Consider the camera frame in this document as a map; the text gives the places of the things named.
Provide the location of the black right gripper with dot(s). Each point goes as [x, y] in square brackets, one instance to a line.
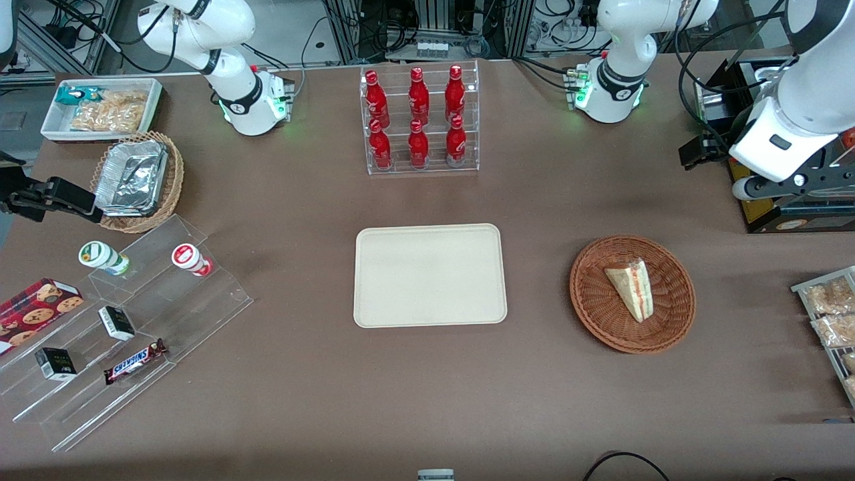
[15, 198]

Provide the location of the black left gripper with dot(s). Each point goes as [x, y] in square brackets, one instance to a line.
[712, 146]

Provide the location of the triangle sandwich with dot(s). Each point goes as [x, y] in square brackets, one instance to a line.
[634, 294]

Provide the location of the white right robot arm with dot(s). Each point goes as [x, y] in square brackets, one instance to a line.
[234, 40]

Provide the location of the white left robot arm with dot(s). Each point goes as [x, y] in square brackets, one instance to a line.
[621, 40]

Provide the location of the grey snack tray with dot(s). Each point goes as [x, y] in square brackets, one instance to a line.
[801, 288]

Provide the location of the light oval wicker basket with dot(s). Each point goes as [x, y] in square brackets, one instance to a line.
[175, 180]

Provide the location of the brown round wicker basket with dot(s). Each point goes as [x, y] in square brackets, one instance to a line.
[601, 300]

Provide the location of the cream plastic tray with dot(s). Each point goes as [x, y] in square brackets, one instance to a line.
[427, 277]

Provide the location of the black food warmer machine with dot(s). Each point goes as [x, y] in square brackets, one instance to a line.
[768, 217]

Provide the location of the red sausage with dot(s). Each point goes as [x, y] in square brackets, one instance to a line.
[849, 137]

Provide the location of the white rectangular bin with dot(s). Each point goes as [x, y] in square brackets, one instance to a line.
[53, 123]

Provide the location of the green-capped yogurt bottle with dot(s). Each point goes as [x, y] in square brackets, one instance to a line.
[101, 256]

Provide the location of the red cookie box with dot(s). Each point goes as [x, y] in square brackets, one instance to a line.
[37, 307]

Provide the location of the stacked foil containers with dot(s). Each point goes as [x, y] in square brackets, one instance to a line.
[130, 177]

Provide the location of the clear bagged pastry snack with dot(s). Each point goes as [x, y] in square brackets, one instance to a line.
[836, 331]
[851, 387]
[831, 295]
[849, 361]

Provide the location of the teal snack packet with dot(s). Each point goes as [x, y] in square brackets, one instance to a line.
[73, 95]

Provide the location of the clear bag of chips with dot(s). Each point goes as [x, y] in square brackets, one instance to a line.
[110, 112]

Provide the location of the small black box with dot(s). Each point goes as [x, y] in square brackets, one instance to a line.
[55, 364]
[117, 323]

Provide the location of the red-capped yogurt bottle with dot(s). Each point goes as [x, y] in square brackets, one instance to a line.
[187, 257]

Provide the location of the Snickers chocolate bar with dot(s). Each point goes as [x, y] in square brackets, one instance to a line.
[133, 362]

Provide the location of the clear acrylic stepped stand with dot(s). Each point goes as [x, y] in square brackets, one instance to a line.
[187, 314]

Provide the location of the red cola bottle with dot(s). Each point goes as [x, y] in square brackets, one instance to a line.
[456, 143]
[419, 97]
[376, 100]
[418, 148]
[455, 93]
[381, 150]

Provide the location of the clear acrylic bottle rack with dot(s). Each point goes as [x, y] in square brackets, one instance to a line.
[401, 167]

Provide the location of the small grey device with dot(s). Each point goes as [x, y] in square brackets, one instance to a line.
[435, 475]

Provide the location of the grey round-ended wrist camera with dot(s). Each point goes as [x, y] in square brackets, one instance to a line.
[741, 189]

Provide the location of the aluminium frame rack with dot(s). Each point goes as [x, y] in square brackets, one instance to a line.
[434, 20]

